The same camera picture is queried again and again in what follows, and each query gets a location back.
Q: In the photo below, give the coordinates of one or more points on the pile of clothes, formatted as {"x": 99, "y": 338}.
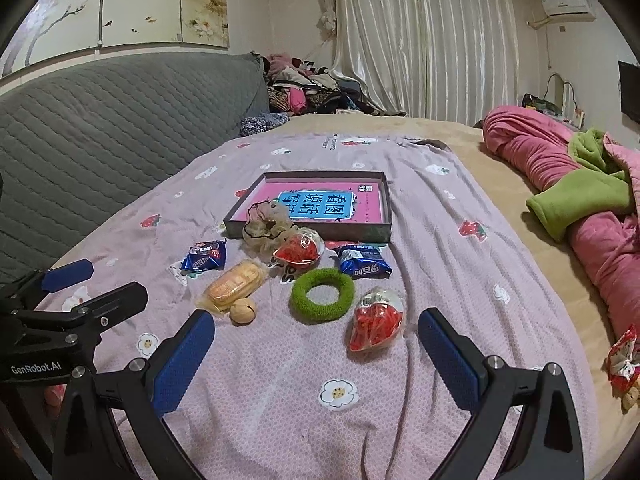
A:
{"x": 310, "y": 85}

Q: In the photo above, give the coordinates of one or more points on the blue patterned cloth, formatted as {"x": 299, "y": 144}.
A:
{"x": 262, "y": 124}

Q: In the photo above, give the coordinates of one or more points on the white shiny curtain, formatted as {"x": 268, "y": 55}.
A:
{"x": 425, "y": 35}

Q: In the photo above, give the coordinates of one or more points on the white air conditioner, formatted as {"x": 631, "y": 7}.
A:
{"x": 567, "y": 6}

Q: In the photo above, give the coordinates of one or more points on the floral wall mural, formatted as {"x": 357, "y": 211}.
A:
{"x": 150, "y": 0}

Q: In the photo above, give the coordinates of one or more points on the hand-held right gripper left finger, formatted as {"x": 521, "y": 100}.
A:
{"x": 182, "y": 365}

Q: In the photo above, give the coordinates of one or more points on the tan bed blanket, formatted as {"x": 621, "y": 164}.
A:
{"x": 500, "y": 170}

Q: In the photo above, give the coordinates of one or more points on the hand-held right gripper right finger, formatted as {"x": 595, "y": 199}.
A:
{"x": 450, "y": 365}

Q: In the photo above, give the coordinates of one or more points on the white curtain tassel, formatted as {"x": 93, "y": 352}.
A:
{"x": 328, "y": 20}

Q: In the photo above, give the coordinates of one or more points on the black wall television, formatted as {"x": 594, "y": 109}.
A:
{"x": 631, "y": 90}

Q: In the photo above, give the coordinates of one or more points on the beige mesh scrunchie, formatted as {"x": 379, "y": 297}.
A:
{"x": 265, "y": 232}

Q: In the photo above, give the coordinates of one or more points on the green fleece blanket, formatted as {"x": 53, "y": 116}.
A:
{"x": 575, "y": 195}

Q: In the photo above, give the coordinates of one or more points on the red white snack packet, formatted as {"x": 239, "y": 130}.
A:
{"x": 622, "y": 360}

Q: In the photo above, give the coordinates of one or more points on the pink printed bed sheet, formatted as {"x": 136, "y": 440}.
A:
{"x": 300, "y": 410}

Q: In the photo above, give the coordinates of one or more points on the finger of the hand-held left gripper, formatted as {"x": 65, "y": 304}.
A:
{"x": 115, "y": 305}
{"x": 67, "y": 275}

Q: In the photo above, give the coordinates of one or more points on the blue snack packet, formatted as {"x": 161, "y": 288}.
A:
{"x": 362, "y": 262}
{"x": 205, "y": 258}

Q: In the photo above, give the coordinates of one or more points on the pink quilt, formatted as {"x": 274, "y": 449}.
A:
{"x": 530, "y": 140}

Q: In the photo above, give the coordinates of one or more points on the dark grey cardboard box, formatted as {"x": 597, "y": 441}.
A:
{"x": 365, "y": 234}

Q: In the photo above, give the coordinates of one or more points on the yellow biscuit packet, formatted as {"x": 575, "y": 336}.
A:
{"x": 235, "y": 285}

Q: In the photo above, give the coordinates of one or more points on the clear egg with red candy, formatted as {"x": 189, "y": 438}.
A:
{"x": 375, "y": 322}
{"x": 297, "y": 252}

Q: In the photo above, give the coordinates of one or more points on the cluttered side table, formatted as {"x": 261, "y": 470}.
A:
{"x": 540, "y": 102}

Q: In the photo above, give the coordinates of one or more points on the walnut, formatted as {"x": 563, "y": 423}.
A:
{"x": 243, "y": 311}

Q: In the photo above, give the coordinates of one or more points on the grey metal pole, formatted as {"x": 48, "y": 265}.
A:
{"x": 179, "y": 10}
{"x": 102, "y": 10}

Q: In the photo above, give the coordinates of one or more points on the grey quilted headboard cover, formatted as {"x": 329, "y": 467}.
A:
{"x": 100, "y": 135}

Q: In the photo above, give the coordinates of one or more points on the white arched stand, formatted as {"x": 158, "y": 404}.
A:
{"x": 567, "y": 95}

